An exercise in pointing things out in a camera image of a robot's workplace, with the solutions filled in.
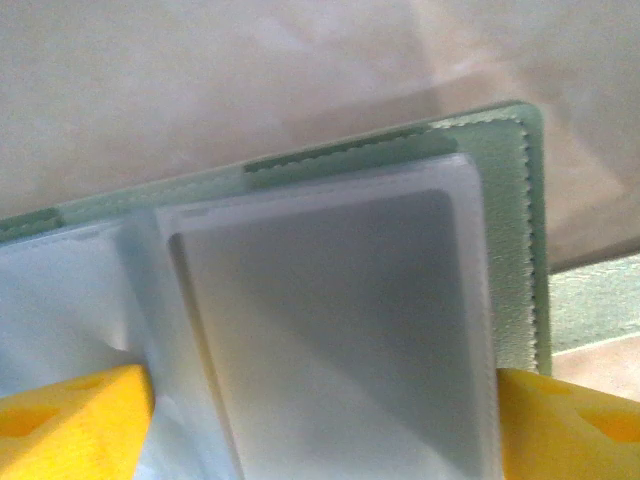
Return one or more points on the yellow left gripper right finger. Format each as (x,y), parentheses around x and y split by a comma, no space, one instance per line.
(560,435)

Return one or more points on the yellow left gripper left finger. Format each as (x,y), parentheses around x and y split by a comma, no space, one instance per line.
(70,435)

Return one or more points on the mint green card holder wallet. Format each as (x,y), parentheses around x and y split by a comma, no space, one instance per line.
(505,210)

